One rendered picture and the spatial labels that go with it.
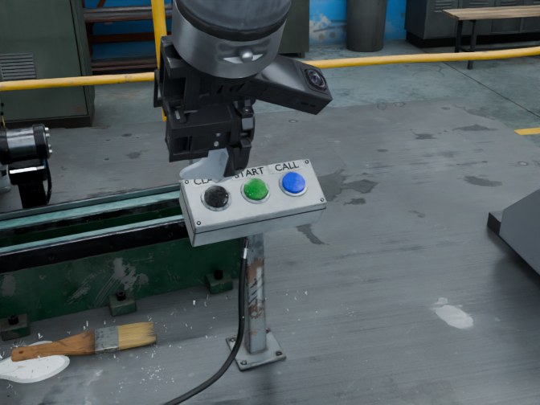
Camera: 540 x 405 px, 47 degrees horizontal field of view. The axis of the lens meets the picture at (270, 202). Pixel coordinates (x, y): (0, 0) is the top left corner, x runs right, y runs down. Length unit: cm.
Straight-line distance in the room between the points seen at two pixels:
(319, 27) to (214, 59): 566
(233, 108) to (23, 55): 351
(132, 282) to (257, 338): 24
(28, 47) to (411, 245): 319
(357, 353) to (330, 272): 21
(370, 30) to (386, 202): 459
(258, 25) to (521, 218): 75
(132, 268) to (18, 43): 312
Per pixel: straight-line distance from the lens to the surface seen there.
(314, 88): 61
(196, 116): 57
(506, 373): 94
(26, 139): 111
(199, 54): 50
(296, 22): 557
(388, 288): 106
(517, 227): 114
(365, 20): 583
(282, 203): 76
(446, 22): 608
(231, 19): 47
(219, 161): 64
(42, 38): 402
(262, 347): 91
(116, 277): 102
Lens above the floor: 140
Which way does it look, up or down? 27 degrees down
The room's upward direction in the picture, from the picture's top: 1 degrees counter-clockwise
